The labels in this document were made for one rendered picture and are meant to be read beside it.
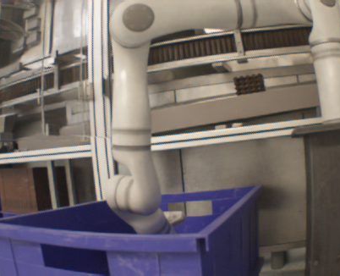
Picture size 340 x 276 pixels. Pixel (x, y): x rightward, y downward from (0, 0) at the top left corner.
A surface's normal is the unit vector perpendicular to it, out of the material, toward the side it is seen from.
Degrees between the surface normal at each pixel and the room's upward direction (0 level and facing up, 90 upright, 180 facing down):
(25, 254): 90
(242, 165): 90
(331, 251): 90
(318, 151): 90
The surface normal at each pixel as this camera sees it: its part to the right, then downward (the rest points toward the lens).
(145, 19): 0.25, 0.11
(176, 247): -0.33, -0.04
